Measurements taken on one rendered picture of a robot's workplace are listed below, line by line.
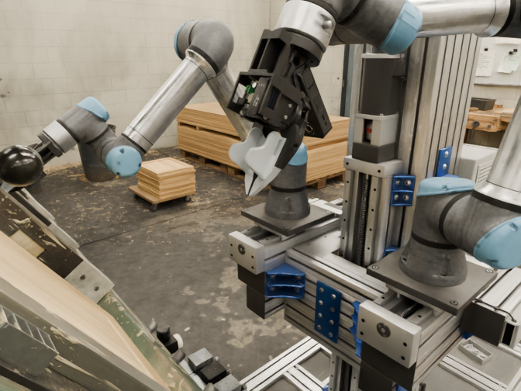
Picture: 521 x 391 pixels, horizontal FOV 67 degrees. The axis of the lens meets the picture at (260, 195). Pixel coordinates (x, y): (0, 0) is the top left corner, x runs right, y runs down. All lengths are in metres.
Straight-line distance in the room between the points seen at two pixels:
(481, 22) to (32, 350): 0.86
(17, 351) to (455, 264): 0.83
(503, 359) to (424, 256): 1.32
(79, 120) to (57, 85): 5.08
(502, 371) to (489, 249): 1.39
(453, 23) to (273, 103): 0.44
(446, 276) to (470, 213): 0.19
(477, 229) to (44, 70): 5.76
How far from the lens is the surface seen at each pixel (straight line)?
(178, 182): 4.14
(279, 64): 0.52
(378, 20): 0.61
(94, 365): 0.57
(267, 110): 0.49
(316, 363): 1.95
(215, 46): 1.04
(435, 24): 0.82
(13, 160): 0.40
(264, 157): 0.52
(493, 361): 2.21
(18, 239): 1.07
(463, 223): 0.86
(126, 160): 0.97
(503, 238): 0.82
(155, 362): 0.96
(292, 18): 0.55
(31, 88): 6.09
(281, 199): 1.23
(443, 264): 0.98
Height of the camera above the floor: 1.53
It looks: 20 degrees down
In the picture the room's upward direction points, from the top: straight up
